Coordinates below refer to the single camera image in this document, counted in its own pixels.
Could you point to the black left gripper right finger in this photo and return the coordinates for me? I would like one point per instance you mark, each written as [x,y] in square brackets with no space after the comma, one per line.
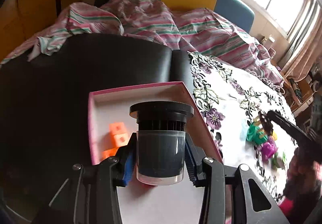
[251,202]

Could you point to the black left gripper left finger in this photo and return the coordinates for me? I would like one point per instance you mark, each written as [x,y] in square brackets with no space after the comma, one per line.
[89,195]

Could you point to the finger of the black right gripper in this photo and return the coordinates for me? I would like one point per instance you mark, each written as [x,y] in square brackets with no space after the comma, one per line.
[266,123]
[293,131]

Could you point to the green plastic spool toy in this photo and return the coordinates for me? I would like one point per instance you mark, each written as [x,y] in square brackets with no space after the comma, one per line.
[254,135]

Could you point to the magenta plastic spool toy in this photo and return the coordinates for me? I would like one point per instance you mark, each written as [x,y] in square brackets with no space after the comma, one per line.
[268,149]

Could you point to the white green plug-in device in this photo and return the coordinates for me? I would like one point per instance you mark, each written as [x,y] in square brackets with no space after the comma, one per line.
[279,160]

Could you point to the orange cube block piece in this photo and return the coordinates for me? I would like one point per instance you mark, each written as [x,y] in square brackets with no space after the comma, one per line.
[118,136]

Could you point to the yellow orange plastic toy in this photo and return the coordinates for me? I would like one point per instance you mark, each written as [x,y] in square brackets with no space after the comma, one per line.
[274,136]

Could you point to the wooden shelf with clutter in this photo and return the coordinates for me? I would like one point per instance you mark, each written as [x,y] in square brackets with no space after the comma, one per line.
[299,95]

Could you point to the white floral embroidered tablecloth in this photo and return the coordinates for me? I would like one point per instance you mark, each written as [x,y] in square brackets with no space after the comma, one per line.
[229,99]

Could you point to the pink white cardboard box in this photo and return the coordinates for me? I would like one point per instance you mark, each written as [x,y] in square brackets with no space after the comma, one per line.
[112,105]

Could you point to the black leather surface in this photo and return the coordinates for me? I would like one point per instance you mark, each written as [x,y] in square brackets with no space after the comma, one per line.
[44,107]

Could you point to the pink striped bedsheet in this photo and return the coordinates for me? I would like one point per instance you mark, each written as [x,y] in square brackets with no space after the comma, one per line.
[199,30]

